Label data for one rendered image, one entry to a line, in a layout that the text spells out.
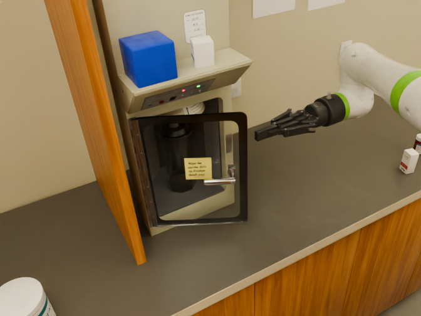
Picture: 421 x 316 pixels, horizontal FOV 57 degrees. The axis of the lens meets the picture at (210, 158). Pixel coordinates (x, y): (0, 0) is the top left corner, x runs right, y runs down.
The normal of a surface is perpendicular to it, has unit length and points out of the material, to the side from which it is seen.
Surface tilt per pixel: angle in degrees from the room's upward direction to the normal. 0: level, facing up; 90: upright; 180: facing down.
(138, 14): 90
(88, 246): 0
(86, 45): 90
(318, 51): 90
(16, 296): 0
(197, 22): 90
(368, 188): 0
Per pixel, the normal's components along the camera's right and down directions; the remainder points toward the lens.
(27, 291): -0.06, -0.81
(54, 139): 0.47, 0.49
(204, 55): 0.20, 0.56
